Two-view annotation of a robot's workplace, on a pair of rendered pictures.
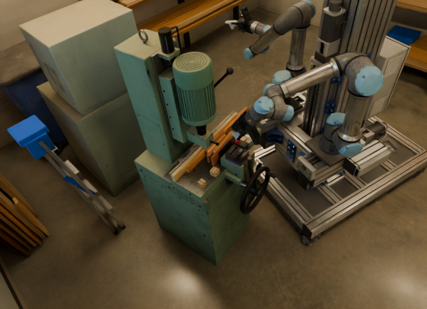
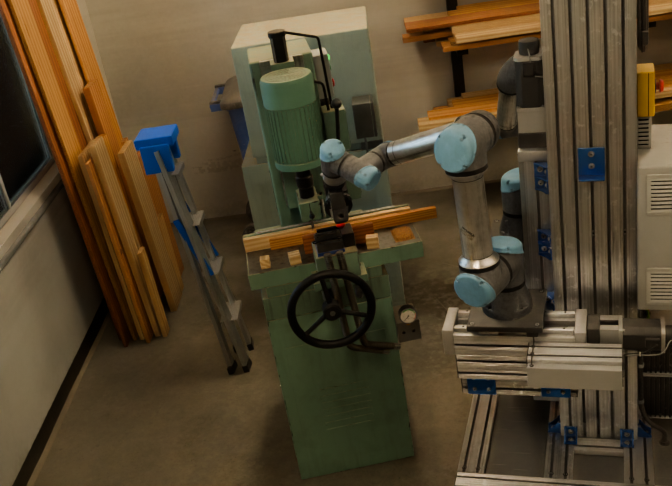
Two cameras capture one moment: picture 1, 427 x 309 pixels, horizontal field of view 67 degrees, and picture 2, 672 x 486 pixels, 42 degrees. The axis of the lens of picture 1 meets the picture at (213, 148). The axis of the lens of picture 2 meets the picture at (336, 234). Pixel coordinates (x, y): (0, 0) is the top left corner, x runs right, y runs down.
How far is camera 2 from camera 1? 2.08 m
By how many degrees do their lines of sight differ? 41
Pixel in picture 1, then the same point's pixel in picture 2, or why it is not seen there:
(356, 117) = (461, 217)
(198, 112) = (279, 148)
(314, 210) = (503, 469)
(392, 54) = (659, 165)
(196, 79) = (272, 94)
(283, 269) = not seen: outside the picture
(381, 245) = not seen: outside the picture
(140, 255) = (229, 412)
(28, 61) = not seen: hidden behind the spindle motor
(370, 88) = (449, 157)
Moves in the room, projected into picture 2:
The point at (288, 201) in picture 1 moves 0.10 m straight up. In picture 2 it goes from (474, 433) to (471, 410)
